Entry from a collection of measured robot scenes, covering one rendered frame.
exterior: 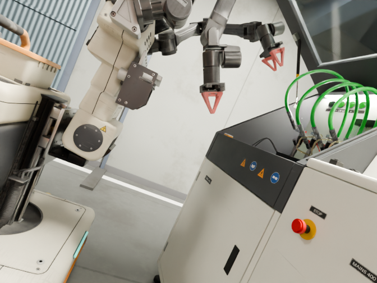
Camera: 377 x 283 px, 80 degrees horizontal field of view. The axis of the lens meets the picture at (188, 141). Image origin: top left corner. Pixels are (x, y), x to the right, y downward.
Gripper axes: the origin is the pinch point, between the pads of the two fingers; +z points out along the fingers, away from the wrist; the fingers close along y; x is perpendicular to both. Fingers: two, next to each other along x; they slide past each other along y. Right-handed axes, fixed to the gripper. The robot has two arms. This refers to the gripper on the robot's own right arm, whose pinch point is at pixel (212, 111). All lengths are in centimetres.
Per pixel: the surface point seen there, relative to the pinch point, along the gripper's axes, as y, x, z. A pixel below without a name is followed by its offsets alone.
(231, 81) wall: 202, -82, -31
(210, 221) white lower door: 15, -2, 49
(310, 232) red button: -29.5, -16.5, 30.5
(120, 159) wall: 202, 61, 58
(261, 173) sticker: -2.3, -17.3, 23.2
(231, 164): 19.9, -13.8, 25.0
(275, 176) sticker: -9.3, -18.5, 22.4
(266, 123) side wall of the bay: 50, -48, 10
